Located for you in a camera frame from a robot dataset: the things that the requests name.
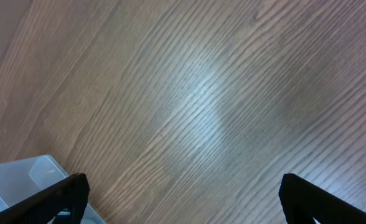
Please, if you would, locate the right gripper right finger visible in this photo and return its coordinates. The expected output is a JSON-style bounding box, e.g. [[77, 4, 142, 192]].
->
[[278, 173, 366, 224]]

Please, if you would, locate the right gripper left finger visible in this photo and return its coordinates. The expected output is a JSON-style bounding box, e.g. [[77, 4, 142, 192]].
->
[[0, 173, 90, 224]]

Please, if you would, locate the clear plastic storage bin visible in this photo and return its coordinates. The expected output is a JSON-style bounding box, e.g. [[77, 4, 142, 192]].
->
[[0, 154, 106, 224]]

